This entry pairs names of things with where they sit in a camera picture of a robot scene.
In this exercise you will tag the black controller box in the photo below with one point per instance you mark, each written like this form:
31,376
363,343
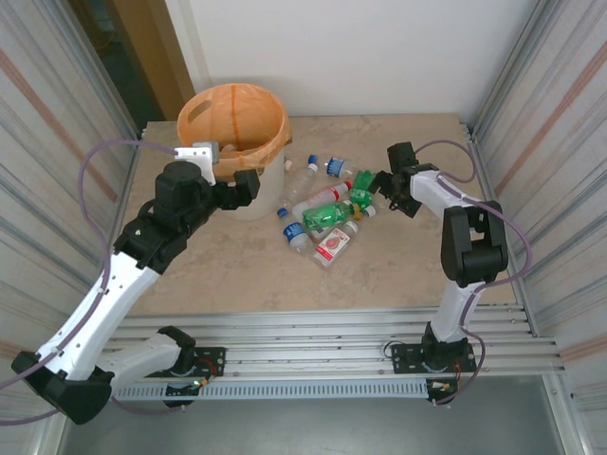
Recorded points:
441,388
182,389

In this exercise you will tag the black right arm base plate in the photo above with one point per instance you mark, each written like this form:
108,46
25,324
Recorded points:
408,358

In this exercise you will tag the crushed green bottle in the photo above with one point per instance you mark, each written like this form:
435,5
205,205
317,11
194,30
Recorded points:
364,182

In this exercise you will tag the brown wooden door frame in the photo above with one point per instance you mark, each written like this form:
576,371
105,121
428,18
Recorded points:
152,47

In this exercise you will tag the green bottle yellow cap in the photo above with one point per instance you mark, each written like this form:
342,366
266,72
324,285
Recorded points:
325,214

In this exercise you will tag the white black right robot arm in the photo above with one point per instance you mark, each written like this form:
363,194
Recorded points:
455,308

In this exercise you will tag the long clear bottle blue cap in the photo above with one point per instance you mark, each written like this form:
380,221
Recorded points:
299,182

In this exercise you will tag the clear bottle blue label blue cap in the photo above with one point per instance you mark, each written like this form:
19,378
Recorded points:
294,231

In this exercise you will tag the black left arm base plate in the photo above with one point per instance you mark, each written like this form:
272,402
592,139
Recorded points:
211,362

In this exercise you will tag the black right controller box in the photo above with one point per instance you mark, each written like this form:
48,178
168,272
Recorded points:
441,388

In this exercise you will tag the orange bin liner bag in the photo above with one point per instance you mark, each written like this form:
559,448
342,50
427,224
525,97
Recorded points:
256,118

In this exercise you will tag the clear bottle red label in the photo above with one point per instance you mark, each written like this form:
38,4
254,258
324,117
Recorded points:
332,245

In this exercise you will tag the white plastic bin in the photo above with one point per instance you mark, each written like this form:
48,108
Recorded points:
265,189

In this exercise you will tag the black left controller box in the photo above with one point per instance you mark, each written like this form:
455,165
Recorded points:
182,389

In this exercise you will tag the crushed bottle blue label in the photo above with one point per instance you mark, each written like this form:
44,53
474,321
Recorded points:
336,166

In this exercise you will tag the white bottle red cap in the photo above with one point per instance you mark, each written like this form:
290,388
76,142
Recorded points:
318,196

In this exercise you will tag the aluminium rail frame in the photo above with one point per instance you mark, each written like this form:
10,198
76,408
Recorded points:
308,341

